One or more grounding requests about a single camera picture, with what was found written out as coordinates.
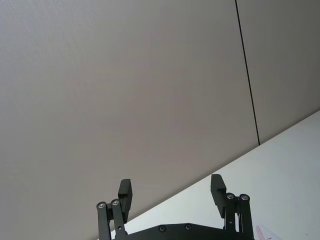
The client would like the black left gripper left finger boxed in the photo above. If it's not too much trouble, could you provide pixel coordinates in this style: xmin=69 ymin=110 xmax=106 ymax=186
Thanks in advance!
xmin=96 ymin=178 xmax=134 ymax=240

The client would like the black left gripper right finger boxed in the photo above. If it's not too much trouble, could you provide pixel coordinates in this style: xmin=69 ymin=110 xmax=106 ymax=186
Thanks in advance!
xmin=210 ymin=174 xmax=255 ymax=240

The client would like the white table cloth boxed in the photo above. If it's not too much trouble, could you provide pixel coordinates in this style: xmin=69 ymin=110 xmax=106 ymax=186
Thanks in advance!
xmin=108 ymin=108 xmax=320 ymax=240

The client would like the white paper with red print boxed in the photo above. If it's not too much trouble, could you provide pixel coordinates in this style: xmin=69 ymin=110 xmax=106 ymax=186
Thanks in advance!
xmin=255 ymin=224 xmax=284 ymax=240

